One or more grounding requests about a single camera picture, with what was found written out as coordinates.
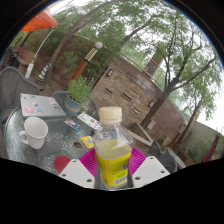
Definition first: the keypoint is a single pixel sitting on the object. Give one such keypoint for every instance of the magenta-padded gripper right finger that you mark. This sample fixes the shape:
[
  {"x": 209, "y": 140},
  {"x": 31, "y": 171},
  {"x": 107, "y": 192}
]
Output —
[{"x": 150, "y": 170}]

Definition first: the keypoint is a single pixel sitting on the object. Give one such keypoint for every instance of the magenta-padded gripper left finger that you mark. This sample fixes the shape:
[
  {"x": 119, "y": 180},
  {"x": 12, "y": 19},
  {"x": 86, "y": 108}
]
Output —
[{"x": 78, "y": 171}]

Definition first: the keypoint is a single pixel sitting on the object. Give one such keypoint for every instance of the yellow-labelled clear drink bottle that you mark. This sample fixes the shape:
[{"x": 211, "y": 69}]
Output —
[{"x": 113, "y": 163}]

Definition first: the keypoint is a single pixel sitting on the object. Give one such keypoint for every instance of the flat round red coaster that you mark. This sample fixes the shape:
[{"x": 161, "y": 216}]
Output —
[{"x": 61, "y": 163}]

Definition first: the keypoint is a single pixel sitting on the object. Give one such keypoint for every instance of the small yellow card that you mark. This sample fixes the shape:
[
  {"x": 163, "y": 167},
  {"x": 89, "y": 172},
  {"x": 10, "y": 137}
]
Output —
[{"x": 87, "y": 142}]

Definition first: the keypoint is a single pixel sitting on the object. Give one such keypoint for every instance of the small colourful card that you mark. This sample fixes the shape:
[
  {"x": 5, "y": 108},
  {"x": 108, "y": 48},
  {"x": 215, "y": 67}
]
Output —
[{"x": 72, "y": 124}]

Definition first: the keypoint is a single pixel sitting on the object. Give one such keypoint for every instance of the white printed booklet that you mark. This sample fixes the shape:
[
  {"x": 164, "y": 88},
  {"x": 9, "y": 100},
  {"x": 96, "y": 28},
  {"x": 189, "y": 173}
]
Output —
[{"x": 89, "y": 120}]

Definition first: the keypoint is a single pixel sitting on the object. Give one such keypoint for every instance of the white ceramic mug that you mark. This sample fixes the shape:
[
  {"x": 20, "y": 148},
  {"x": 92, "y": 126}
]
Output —
[{"x": 35, "y": 133}]

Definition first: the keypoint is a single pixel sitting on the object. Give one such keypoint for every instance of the silver laptop with stickers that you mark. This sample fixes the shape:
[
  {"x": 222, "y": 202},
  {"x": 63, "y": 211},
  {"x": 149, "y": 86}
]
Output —
[{"x": 41, "y": 106}]

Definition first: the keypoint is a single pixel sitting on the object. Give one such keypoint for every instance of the green plant in teal pot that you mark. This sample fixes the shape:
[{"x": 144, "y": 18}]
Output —
[{"x": 78, "y": 91}]

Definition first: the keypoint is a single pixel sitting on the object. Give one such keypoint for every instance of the blue yellow striped bollard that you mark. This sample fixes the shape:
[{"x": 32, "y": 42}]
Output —
[{"x": 44, "y": 71}]

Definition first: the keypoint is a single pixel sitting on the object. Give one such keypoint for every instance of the grey wicker armchair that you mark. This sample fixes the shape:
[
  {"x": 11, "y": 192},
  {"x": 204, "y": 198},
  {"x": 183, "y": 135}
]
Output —
[{"x": 15, "y": 86}]

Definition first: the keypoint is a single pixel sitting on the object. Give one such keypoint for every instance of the dark wicker chair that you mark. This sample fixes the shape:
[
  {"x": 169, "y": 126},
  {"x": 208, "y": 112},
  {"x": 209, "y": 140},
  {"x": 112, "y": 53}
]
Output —
[{"x": 12, "y": 59}]

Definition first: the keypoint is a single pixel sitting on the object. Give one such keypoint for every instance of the orange patio umbrella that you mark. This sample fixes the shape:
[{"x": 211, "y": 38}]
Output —
[{"x": 41, "y": 21}]

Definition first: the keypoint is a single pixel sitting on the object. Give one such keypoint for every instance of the grey wall box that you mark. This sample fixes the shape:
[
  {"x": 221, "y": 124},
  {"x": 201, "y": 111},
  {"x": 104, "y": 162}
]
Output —
[{"x": 151, "y": 124}]

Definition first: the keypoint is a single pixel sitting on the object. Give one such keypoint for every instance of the black wall lantern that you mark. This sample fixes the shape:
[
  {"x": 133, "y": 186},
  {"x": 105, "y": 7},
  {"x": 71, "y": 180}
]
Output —
[
  {"x": 109, "y": 72},
  {"x": 150, "y": 103}
]

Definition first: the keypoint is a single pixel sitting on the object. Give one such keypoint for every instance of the wooden striped lamp post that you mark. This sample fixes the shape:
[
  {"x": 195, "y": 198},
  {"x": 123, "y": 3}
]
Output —
[{"x": 85, "y": 63}]

